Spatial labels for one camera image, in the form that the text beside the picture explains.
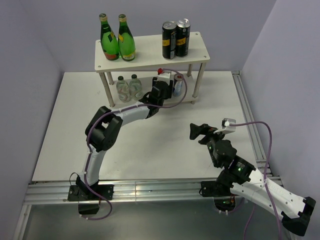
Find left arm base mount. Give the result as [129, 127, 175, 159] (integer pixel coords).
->
[67, 183, 114, 215]

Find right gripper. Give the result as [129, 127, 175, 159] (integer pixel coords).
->
[189, 123, 228, 167]

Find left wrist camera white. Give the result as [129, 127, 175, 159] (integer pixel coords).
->
[156, 68, 172, 85]

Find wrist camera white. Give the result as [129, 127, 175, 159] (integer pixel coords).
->
[156, 68, 172, 85]
[213, 118, 236, 135]

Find silver can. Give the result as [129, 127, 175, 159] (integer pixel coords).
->
[172, 73, 183, 97]

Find aluminium rail front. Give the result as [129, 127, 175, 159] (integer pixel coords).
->
[24, 176, 285, 205]

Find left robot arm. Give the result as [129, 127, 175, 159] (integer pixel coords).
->
[73, 80, 174, 200]

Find green bottle yellow label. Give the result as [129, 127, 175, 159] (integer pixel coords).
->
[118, 14, 136, 62]

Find black can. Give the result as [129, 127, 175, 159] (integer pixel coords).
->
[162, 21, 177, 60]
[175, 18, 191, 58]

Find clear bottle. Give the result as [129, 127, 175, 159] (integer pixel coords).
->
[129, 74, 143, 101]
[116, 76, 131, 103]

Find green bottle red label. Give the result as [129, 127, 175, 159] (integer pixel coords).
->
[99, 13, 119, 61]

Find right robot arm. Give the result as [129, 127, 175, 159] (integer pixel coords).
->
[189, 118, 316, 237]

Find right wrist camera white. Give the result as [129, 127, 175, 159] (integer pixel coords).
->
[213, 118, 236, 135]

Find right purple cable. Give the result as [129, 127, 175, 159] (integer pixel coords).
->
[232, 121, 286, 240]

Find white two-tier shelf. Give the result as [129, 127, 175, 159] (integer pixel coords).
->
[94, 32, 210, 108]

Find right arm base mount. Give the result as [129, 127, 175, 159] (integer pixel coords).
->
[199, 181, 236, 213]

